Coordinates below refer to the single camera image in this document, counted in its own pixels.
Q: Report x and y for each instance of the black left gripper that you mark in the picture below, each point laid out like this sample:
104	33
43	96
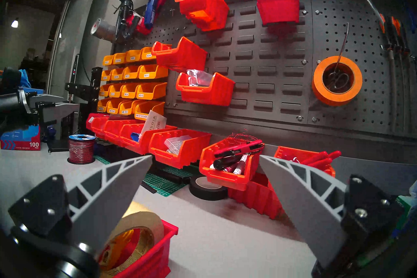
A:
13	103

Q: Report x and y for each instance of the dark metal C clamp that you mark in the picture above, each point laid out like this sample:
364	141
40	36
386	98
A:
123	20

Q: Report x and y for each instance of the green cutting mat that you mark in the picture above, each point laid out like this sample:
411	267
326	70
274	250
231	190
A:
166	187

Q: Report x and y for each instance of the small blue plastic item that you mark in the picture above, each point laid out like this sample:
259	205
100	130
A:
136	136

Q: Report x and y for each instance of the yellow tape measure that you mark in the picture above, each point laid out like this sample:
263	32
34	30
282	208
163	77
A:
115	244

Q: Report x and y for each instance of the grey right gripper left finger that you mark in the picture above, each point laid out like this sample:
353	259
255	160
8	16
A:
107	202

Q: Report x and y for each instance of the black flat bar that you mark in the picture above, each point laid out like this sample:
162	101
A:
172	176

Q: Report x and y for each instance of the red white marker pen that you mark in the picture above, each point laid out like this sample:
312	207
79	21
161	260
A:
240	165

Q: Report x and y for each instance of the black tape roll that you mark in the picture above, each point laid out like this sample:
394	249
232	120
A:
205	194

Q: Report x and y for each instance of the black soldering pen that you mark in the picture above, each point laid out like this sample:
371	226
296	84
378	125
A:
75	65

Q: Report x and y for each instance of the crimson plastic parts bin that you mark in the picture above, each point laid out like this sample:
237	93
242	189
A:
278	7

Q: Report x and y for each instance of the orange tape roll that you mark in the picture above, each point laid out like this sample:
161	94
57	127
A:
325	99

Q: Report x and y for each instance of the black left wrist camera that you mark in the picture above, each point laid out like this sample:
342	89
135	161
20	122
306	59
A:
9	78

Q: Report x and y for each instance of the grey pegboard wall panel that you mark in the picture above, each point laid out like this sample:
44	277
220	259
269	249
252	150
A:
270	62

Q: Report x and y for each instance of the red plastic parts bin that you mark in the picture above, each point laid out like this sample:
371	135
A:
205	10
205	95
283	152
257	196
91	121
136	145
114	132
224	179
182	57
99	127
176	156

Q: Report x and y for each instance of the blue cloth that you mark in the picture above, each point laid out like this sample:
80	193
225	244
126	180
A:
24	78

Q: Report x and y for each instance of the black marker pen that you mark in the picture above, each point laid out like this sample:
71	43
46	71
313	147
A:
226	162

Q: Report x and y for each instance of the red white tool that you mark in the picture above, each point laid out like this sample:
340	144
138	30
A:
138	25

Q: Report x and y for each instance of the grey duct tape roll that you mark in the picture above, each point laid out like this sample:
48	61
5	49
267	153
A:
102	29

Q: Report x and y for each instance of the crimson plastic storage bin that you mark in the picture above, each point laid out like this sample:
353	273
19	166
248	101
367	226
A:
163	248

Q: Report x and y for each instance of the blue cleaning cloths box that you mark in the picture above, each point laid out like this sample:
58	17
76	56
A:
19	137

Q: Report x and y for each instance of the cream masking tape roll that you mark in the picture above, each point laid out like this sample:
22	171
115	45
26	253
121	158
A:
146	220

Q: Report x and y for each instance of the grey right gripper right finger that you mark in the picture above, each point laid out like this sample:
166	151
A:
303	202

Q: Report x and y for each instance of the black metal stand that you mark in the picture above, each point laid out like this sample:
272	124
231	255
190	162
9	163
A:
96	101

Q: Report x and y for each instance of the white paper packet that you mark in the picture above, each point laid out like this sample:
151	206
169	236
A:
153	124

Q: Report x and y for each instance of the clear plastic bag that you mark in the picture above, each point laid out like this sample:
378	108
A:
198	77
176	143

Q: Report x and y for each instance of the small steel scissors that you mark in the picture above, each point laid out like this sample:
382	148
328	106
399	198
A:
343	49

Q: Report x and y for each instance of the yellow labelled parts bin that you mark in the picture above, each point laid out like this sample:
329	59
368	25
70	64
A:
151	73
129	93
108	60
104	92
115	92
133	57
148	55
106	77
116	75
102	107
150	93
131	74
113	108
119	59
146	113
126	110

